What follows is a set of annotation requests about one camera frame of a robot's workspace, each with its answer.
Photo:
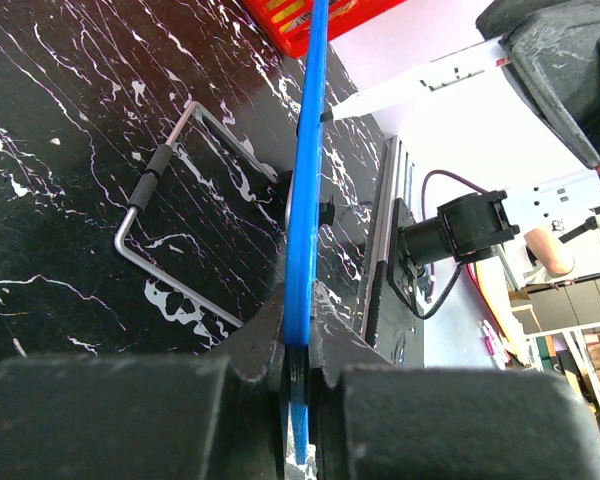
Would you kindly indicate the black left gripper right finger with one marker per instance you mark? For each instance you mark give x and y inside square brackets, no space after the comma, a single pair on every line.
[370,419]

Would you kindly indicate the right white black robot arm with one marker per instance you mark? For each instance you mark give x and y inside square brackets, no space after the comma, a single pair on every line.
[468,227]

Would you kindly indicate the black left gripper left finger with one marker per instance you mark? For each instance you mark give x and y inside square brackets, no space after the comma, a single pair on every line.
[173,416]

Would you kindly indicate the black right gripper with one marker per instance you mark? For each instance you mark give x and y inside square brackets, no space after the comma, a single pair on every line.
[555,51]

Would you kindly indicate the aluminium rail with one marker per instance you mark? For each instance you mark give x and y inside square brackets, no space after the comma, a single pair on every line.
[393,182]

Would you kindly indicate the black capped whiteboard marker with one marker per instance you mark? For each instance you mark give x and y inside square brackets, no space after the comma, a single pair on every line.
[422,80]

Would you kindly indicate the whiteboard metal stand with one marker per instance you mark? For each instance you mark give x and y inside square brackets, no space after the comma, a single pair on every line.
[204,213]

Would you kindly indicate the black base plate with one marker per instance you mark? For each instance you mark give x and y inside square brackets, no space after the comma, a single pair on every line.
[405,280]

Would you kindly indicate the blue framed whiteboard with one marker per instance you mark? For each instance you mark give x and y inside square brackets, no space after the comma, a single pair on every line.
[302,232]

